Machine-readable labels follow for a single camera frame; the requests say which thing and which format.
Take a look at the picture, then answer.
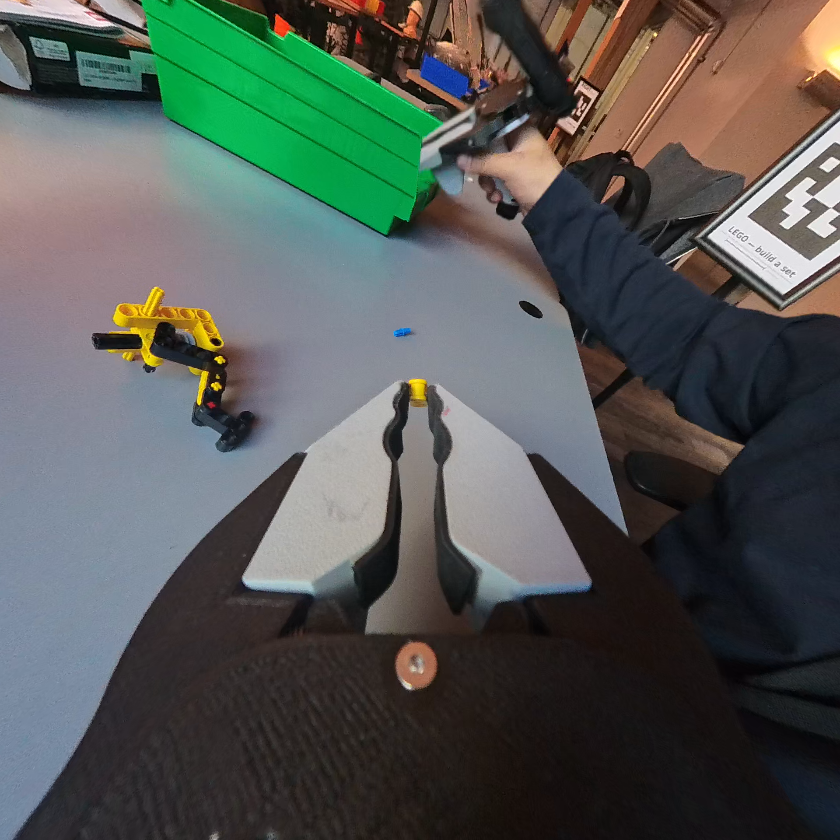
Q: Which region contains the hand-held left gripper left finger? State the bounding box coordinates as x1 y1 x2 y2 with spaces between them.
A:
241 381 409 608

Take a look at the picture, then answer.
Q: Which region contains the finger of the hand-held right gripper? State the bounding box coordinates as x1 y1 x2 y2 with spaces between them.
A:
432 156 475 199
419 107 481 169

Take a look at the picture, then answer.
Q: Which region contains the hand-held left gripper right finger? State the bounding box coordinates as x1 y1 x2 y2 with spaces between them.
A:
427 382 593 632

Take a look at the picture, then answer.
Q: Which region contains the green storage bin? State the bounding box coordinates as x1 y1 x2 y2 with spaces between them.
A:
141 0 445 236

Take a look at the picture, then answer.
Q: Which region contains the person's right forearm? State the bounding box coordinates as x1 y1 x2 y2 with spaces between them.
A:
521 166 749 447

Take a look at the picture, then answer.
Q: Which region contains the yellow and black lego assembly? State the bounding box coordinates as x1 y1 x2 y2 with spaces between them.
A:
92 287 256 454

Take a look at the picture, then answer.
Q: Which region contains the person's right hand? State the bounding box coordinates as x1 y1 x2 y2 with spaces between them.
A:
456 128 567 217

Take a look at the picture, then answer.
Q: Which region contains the small blue crate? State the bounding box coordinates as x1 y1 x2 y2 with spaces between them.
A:
419 52 475 98

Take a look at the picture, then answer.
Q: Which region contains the small marker tag sign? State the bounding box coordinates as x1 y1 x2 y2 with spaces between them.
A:
556 75 602 137

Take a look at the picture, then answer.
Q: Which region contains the black backpack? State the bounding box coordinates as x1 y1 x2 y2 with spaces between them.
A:
564 150 654 232

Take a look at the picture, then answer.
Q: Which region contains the black chair armrest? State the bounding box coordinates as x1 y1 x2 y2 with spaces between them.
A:
623 449 723 513

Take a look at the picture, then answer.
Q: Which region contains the grey cloth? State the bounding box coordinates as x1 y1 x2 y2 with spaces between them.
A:
630 141 747 263

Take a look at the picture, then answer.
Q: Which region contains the framed marker sign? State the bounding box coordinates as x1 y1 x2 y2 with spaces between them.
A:
694 108 840 311

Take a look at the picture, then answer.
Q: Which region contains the black box with white label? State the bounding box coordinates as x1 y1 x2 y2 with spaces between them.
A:
0 0 163 101

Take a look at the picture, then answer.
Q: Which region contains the wall lamp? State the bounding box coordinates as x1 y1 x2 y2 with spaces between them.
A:
796 20 840 111

